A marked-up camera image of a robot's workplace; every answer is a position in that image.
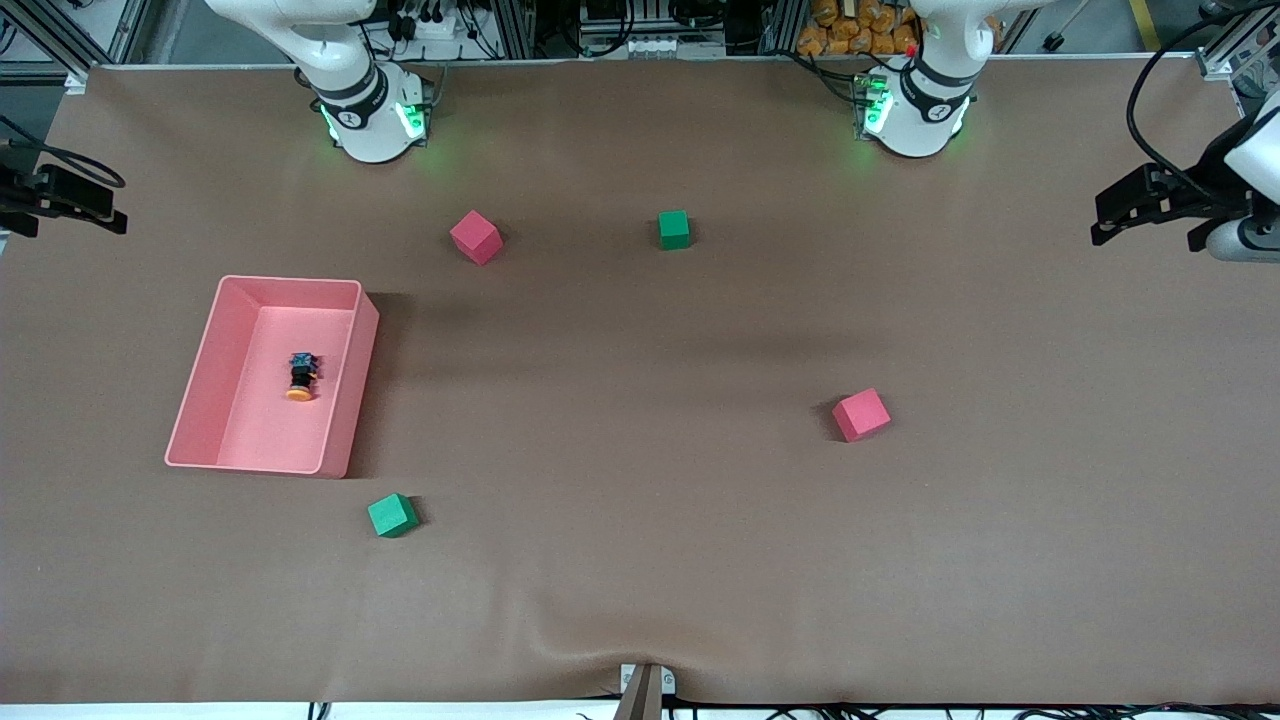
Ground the orange capped black button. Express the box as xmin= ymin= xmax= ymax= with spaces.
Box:
xmin=285 ymin=350 xmax=321 ymax=403

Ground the pink plastic bin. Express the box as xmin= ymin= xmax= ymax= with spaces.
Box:
xmin=164 ymin=275 xmax=381 ymax=479

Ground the pile of orange items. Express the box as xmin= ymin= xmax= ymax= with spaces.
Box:
xmin=797 ymin=0 xmax=923 ymax=58

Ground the pink foam cube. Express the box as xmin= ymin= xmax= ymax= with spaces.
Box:
xmin=832 ymin=387 xmax=893 ymax=444
xmin=449 ymin=209 xmax=504 ymax=267

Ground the white power strip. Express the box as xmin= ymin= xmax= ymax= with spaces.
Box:
xmin=395 ymin=8 xmax=471 ymax=43

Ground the brown table cloth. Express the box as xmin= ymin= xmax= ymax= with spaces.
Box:
xmin=0 ymin=55 xmax=1280 ymax=706

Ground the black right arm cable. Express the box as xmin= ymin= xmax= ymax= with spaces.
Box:
xmin=0 ymin=115 xmax=127 ymax=191

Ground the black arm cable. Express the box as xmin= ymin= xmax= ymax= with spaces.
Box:
xmin=0 ymin=115 xmax=127 ymax=191
xmin=1126 ymin=5 xmax=1280 ymax=206

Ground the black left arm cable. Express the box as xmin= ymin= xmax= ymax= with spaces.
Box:
xmin=1126 ymin=5 xmax=1280 ymax=206

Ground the aluminium frame strut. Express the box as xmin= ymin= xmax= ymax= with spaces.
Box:
xmin=0 ymin=0 xmax=151 ymax=83

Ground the aluminium frame post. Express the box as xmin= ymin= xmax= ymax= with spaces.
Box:
xmin=762 ymin=0 xmax=801 ymax=56
xmin=492 ymin=0 xmax=536 ymax=59

